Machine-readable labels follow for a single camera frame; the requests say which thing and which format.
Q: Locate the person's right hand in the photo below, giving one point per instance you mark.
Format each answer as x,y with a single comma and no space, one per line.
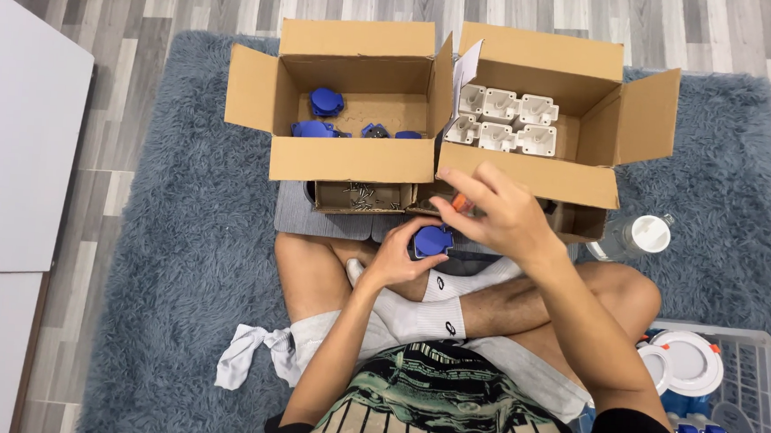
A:
512,217

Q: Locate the person's left hand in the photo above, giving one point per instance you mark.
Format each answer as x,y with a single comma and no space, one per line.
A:
390,253

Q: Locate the orange screwdriver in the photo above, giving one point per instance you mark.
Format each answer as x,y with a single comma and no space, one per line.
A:
460,203

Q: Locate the large cardboard box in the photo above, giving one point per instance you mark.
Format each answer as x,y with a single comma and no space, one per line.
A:
535,175
352,158

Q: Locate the pile of metal screws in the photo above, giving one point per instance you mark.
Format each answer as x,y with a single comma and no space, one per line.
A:
364,197

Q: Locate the white sock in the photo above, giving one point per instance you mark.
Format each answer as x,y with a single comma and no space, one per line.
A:
413,318
465,283

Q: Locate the small cardboard tray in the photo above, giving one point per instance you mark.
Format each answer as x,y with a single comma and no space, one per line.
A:
333,200
586,222

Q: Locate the person's left leg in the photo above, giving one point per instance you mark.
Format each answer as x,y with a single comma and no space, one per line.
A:
308,275

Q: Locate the person's leg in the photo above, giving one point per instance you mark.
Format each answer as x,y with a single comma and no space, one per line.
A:
553,314
308,275

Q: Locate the group of white junction boxes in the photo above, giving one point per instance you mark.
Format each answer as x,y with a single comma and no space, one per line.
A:
502,122

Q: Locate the black round container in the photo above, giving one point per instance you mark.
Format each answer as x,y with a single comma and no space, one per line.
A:
308,190

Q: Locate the person's right leg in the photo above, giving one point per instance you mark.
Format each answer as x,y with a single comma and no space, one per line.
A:
553,314

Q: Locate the clear bottle with white cap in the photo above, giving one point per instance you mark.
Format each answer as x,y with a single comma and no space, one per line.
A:
633,237

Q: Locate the white paper sheet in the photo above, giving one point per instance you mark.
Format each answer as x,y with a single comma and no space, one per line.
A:
465,75

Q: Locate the grey shorts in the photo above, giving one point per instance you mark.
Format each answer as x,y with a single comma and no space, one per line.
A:
523,372

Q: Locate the black printed shirt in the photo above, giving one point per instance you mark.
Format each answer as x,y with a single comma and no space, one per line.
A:
441,407

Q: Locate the white cloth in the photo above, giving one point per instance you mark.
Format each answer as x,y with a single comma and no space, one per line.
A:
250,357

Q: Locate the grey shaggy rug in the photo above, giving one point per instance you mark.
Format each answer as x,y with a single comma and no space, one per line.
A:
195,258

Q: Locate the white round downlight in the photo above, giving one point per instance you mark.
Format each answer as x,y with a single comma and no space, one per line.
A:
691,362
654,367

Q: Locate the white plastic basket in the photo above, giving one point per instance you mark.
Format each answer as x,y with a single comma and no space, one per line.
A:
753,386

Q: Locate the white board panel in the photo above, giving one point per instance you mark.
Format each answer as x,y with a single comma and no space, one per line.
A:
7,173

